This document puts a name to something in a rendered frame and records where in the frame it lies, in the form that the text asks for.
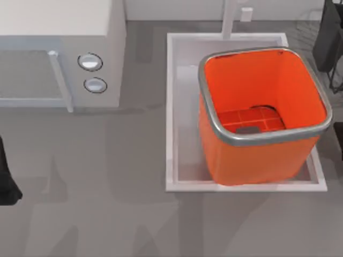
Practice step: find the microwave oven door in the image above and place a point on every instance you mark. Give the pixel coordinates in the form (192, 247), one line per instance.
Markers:
(26, 75)

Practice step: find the orange basket with grey rim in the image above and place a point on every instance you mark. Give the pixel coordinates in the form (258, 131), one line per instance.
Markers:
(254, 160)

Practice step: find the tall white tap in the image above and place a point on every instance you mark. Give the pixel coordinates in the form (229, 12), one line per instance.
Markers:
(228, 18)

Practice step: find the white sink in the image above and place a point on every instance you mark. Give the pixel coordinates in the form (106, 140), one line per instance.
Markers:
(185, 120)

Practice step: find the pale microwave oven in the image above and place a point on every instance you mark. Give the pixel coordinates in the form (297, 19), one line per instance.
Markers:
(112, 53)

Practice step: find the round microwave knob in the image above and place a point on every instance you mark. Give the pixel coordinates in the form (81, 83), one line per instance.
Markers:
(90, 62)
(95, 85)

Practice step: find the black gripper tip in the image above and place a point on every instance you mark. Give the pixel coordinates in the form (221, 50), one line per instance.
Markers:
(6, 179)

